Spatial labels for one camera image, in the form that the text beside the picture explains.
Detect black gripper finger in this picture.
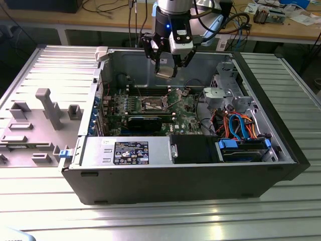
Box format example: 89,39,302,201
140,32,166,75
172,46,198,76

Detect silver CPU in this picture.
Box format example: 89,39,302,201
154,65,176,80

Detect metal locking lever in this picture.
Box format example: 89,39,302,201
133,79,145,101

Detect metal socket cover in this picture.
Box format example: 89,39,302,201
162,87,183,111

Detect CPU socket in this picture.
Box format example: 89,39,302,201
139,96,168,113

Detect metal drive cage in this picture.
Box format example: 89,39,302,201
202,61,254,114

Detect green motherboard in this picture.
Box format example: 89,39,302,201
99,86,203,138

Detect wooden desk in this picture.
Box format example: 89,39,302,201
0,0,321,46

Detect black upright box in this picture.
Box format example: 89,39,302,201
222,0,233,29

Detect black graphics card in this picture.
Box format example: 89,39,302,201
126,114,164,132

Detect white printed card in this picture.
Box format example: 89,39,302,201
245,2,259,14

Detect copper coil part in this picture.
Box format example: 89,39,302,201
253,7,268,25

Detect black plastic shroud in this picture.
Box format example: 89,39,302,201
170,135,222,165

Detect grey electronic module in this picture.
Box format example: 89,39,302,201
267,10,286,25

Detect hard disk in blue carrier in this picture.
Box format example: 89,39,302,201
215,137,273,164

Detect silver power supply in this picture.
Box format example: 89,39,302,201
80,136,176,168

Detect large black box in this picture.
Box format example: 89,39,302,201
5,0,79,14

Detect white papers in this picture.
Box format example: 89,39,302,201
288,14,318,26

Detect blue box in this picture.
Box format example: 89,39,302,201
279,0,309,6

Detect black PC case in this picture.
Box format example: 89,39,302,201
61,46,311,206

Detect grey parts rack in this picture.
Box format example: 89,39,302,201
0,87,85,168

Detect pale rounded device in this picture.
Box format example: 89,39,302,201
0,227,35,241

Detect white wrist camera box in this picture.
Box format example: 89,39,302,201
169,21,195,55

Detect thin black cable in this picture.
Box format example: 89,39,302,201
186,78,204,89

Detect black camera cable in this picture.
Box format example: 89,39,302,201
192,11,252,46

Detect thick black cable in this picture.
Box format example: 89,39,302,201
195,91,218,138

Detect orange data cable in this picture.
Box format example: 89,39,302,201
214,110,230,134

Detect blue data cable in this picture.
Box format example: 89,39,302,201
228,113,249,141

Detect multicolour wire bundle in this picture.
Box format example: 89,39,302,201
244,115,260,139

